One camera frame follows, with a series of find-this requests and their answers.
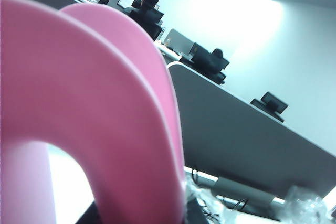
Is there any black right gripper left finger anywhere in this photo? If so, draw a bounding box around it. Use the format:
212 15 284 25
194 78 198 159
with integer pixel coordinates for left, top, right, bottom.
76 199 103 224

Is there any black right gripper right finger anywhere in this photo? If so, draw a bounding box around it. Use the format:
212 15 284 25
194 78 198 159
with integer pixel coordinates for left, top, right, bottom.
183 176 224 224

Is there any pink plastic watering can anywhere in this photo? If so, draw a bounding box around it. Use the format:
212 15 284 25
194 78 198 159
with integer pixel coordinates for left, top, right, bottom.
0 0 188 224

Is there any clear crumpled plastic wrap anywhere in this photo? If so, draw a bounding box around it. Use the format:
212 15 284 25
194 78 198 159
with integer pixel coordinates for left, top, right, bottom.
283 186 336 224

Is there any person in black chair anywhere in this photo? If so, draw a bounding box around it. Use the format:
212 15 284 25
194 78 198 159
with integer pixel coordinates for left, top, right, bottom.
128 7 165 41

